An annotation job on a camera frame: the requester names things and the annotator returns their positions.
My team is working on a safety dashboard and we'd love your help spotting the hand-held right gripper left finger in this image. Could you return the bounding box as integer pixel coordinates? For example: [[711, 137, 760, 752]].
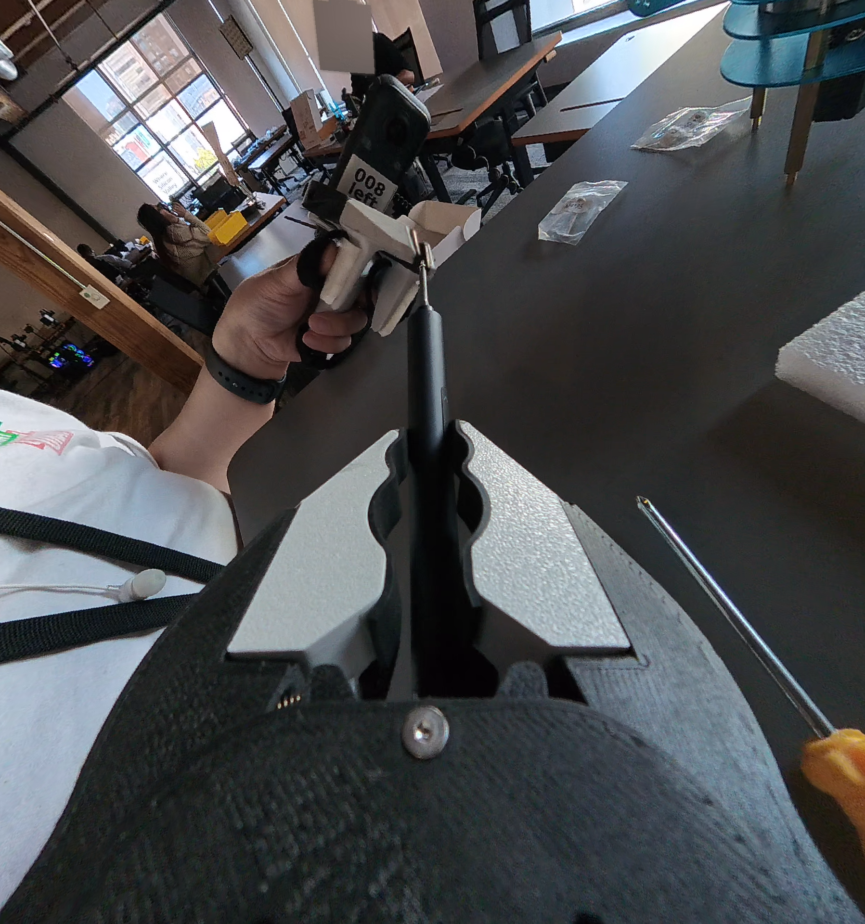
[[226, 429, 409, 678]]

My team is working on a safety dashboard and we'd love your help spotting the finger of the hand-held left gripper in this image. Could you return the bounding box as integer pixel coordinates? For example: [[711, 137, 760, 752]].
[[342, 200, 424, 251], [369, 262, 435, 338]]

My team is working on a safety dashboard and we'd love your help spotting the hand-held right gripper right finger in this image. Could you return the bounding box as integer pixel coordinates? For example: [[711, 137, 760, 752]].
[[455, 420, 633, 674]]

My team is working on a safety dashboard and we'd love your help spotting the black electric screwdriver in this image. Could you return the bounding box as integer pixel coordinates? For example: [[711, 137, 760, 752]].
[[406, 285, 453, 698]]

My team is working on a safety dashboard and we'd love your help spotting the person's left forearm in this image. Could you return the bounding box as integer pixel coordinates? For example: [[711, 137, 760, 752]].
[[147, 361, 289, 496]]

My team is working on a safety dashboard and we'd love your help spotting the wooden top desk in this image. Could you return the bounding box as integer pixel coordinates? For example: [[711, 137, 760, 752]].
[[416, 31, 565, 140]]

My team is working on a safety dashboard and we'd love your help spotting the grey desk with slot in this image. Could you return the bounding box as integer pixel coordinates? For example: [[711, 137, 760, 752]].
[[510, 13, 731, 147]]

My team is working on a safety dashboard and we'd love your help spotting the person's left hand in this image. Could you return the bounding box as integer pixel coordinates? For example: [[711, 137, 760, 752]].
[[212, 244, 377, 381]]

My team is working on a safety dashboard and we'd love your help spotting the black office chair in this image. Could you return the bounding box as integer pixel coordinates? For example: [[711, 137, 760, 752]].
[[449, 117, 529, 212]]

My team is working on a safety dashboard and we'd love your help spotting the white background table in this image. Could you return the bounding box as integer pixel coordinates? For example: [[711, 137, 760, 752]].
[[214, 193, 312, 291]]

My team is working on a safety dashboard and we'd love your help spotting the yellow storage bin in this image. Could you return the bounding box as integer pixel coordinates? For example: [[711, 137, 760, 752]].
[[207, 208, 257, 247]]

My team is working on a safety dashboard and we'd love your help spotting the black wrist band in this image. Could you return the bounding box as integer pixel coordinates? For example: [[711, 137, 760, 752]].
[[205, 341, 289, 406]]

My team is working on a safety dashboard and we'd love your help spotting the small clear plastic bag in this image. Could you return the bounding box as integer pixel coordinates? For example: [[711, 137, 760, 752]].
[[537, 180, 629, 247]]

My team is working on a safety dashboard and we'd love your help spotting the large paned window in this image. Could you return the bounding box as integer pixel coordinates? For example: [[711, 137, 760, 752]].
[[77, 13, 254, 197]]

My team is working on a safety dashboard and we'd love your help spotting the large clear plastic bag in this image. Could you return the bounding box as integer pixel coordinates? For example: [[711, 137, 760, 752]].
[[630, 100, 755, 153]]

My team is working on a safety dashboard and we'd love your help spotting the person's white shirt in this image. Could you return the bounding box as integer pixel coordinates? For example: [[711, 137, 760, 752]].
[[0, 379, 243, 924]]

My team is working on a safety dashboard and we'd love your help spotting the teal acrylic plate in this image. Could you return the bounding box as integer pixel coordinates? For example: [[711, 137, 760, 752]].
[[629, 0, 728, 17]]

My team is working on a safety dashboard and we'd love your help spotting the computer with coloured lights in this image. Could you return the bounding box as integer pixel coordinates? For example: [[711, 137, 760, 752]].
[[44, 341, 99, 374]]

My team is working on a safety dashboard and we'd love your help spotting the wooden beam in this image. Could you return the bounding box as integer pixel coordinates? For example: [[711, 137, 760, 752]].
[[0, 165, 204, 396]]

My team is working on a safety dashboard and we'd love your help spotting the white foam block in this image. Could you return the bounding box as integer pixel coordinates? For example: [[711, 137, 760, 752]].
[[775, 270, 865, 438]]

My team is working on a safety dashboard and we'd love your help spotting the white earphone cable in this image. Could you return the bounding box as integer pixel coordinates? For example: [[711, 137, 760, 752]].
[[0, 568, 168, 602]]

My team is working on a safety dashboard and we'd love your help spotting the black neck strap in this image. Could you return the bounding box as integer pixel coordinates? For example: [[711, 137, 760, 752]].
[[0, 501, 225, 670]]

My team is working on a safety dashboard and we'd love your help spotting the orange handled screwdriver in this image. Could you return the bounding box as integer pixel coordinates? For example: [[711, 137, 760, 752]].
[[634, 494, 865, 898]]

